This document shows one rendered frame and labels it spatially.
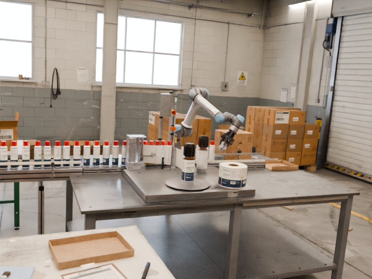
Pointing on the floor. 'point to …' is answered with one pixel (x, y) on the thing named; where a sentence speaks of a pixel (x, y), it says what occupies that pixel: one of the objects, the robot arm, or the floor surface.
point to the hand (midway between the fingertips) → (220, 149)
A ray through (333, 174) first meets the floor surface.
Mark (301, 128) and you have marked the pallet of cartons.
